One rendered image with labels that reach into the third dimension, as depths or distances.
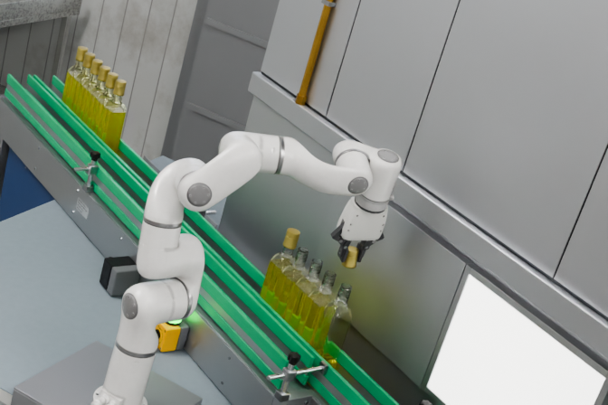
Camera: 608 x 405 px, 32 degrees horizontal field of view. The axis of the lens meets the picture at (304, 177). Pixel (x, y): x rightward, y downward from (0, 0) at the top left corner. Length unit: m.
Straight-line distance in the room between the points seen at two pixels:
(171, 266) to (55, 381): 0.42
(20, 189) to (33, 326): 1.02
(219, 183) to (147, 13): 3.38
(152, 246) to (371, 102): 0.70
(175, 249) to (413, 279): 0.58
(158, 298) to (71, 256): 0.85
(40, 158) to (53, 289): 0.69
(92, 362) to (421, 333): 0.79
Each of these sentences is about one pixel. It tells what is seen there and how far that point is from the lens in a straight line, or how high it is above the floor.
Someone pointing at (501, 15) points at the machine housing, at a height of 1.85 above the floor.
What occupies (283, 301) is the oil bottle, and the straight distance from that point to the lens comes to 2.65.
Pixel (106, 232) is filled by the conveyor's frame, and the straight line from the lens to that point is 3.14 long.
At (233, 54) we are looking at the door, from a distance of 5.22.
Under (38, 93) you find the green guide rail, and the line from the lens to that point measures 3.76.
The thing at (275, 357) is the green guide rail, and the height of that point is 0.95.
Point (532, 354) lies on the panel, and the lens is 2.30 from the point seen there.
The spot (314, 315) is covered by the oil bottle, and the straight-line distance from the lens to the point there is 2.56.
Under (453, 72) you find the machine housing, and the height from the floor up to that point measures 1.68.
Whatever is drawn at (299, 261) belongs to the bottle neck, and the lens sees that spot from 2.61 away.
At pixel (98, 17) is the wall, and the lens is 5.69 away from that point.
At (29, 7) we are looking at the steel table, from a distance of 5.22.
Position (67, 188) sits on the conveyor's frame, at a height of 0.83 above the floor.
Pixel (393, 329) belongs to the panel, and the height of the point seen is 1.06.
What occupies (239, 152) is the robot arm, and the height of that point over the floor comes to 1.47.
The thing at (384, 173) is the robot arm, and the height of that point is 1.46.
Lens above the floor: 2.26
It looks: 22 degrees down
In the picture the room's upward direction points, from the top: 17 degrees clockwise
